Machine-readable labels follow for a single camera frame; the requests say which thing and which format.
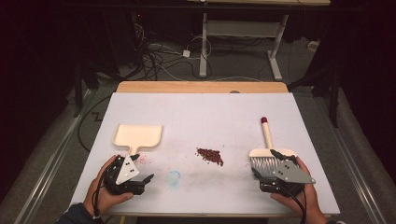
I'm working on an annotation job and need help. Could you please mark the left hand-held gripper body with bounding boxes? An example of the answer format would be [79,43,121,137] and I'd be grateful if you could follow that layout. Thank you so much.
[102,154,147,196]

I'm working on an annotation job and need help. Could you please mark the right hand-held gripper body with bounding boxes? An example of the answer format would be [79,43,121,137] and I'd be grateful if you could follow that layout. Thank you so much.
[260,160,317,196]

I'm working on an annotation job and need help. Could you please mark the cream hand brush grey bristles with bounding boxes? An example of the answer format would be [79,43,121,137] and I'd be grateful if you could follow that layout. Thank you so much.
[248,117,298,178]

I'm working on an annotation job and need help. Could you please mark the cream plastic dustpan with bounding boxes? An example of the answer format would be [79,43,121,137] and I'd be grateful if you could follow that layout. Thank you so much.
[112,123,163,157]

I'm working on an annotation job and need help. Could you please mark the pile of brown debris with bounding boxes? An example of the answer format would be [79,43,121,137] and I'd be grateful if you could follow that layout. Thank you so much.
[196,147,224,167]

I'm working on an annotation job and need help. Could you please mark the person's left hand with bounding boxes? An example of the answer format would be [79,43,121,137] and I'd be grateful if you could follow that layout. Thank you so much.
[83,155,134,216]

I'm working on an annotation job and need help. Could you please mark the person's right hand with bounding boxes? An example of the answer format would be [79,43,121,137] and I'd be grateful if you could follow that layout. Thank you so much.
[270,156,328,224]

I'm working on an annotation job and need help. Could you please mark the white table cover board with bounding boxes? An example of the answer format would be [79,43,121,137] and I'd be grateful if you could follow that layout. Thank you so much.
[70,91,341,216]

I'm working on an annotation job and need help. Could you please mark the black metal stand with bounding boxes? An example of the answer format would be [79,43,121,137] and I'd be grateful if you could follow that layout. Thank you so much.
[288,66,341,129]
[72,60,101,119]

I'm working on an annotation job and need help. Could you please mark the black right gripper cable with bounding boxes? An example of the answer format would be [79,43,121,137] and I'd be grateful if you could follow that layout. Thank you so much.
[278,181,308,224]

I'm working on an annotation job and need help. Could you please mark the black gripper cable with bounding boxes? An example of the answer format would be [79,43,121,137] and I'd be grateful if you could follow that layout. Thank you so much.
[278,181,308,224]
[92,160,118,220]

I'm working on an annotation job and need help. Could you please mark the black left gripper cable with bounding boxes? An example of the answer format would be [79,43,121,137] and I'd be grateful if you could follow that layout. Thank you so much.
[92,160,118,220]

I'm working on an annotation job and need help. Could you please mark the grey floor rail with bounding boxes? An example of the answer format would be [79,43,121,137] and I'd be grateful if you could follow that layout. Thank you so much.
[311,92,389,224]
[18,89,96,224]

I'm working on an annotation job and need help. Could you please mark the tangle of floor cables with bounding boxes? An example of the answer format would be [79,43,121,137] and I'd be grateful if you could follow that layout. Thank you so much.
[134,21,214,82]

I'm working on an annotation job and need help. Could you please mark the white metal desk frame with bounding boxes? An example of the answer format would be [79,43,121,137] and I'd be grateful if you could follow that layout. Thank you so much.
[186,0,332,81]

